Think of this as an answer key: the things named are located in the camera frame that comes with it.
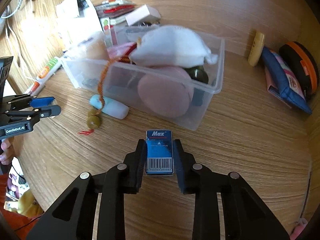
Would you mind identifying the yellow plush toy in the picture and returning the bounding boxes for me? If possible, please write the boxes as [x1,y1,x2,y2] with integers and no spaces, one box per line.
[17,189,45,218]

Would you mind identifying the white file box with papers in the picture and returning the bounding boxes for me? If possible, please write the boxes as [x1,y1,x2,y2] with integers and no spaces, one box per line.
[60,12,104,50]

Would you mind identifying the red orange garment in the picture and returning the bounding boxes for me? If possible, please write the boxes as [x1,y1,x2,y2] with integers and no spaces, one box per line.
[0,172,43,240]

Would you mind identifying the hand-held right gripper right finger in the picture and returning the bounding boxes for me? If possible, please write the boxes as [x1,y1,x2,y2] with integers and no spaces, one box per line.
[174,139,290,240]

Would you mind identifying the dark green bottle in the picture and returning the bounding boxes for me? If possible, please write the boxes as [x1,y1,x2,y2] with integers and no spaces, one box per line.
[186,65,210,108]

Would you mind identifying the purple rope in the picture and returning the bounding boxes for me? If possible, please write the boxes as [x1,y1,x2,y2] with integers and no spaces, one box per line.
[107,42,137,60]

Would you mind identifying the curled printed paper sheet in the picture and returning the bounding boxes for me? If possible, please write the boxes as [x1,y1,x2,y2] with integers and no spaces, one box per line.
[55,0,98,20]

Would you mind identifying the beige plastic tub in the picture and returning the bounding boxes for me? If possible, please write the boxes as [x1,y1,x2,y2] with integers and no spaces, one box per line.
[69,31,110,60]

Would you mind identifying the white drawstring pouch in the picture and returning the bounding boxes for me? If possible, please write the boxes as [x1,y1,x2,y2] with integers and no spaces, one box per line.
[130,25,219,68]

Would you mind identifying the white charger cable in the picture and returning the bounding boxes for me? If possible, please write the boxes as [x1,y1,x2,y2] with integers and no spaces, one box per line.
[5,17,38,85]

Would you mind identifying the wooden desktop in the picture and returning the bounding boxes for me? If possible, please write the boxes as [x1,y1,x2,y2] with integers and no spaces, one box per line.
[6,0,315,240]

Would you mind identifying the person's left hand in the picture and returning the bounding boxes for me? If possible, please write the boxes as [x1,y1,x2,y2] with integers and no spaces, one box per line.
[0,139,15,165]

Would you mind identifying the pink round case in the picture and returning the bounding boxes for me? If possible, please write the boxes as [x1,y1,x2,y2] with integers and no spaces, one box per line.
[137,66,195,120]

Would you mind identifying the pink fluffy item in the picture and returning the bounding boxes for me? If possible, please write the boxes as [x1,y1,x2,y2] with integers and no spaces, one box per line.
[291,217,310,240]

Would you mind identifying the pink booklet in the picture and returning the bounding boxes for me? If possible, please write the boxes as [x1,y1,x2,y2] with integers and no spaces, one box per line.
[265,66,293,109]

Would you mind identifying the small white cardboard box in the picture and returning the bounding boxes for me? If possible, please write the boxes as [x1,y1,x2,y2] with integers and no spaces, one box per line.
[125,4,161,27]

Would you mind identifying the teal plastic case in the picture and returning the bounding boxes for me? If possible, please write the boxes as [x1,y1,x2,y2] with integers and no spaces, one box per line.
[89,94,130,119]

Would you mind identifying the blue staple box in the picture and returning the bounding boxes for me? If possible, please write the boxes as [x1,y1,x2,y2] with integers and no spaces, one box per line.
[145,129,174,177]

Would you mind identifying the patterned pink white cloth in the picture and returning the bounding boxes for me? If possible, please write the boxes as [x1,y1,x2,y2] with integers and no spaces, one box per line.
[5,166,30,202]

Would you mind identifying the black and orange round case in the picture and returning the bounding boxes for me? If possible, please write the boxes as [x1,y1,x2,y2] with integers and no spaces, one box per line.
[278,41,320,102]

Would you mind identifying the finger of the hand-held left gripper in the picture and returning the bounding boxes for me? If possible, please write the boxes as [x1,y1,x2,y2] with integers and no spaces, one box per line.
[6,94,56,110]
[5,105,62,123]

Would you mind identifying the fruit print card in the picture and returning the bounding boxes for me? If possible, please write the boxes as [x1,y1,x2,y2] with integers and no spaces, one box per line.
[100,17,118,47]

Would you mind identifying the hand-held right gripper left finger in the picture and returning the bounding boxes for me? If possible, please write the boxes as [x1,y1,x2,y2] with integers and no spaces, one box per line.
[26,139,148,240]

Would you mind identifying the blue zip pouch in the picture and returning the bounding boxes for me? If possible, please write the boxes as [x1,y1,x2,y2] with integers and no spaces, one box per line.
[261,46,313,115]

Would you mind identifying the pile of red card packets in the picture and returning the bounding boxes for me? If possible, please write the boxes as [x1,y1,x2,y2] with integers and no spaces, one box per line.
[96,0,137,25]

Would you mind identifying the clear plastic box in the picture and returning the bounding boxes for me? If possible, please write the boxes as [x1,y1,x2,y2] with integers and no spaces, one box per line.
[61,25,225,131]

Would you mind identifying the orange cord with beads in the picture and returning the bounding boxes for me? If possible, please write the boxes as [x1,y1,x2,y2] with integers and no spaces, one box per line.
[79,37,144,137]

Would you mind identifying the white bottle with orange label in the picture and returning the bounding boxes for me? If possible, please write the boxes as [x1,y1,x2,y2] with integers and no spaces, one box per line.
[35,56,63,85]

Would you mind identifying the yellow tube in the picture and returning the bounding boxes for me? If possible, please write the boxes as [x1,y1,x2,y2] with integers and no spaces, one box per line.
[247,31,265,67]

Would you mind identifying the dark bead trinkets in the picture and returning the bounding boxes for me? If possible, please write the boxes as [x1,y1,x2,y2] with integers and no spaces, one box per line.
[136,20,161,28]

